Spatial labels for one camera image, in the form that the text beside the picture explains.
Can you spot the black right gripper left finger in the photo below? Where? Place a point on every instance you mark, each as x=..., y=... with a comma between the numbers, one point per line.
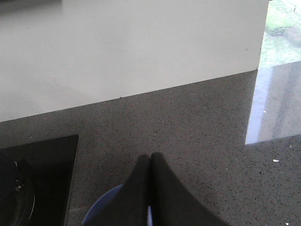
x=141, y=172

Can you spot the light blue bowl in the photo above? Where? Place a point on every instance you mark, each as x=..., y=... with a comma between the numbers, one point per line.
x=124, y=205

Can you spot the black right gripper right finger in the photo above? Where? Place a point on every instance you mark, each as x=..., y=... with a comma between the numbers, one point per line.
x=172, y=204

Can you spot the black metal pot support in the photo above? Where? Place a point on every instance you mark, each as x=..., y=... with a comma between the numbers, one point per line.
x=16, y=208

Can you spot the black glass gas stove top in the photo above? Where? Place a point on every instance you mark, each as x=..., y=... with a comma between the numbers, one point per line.
x=52, y=161

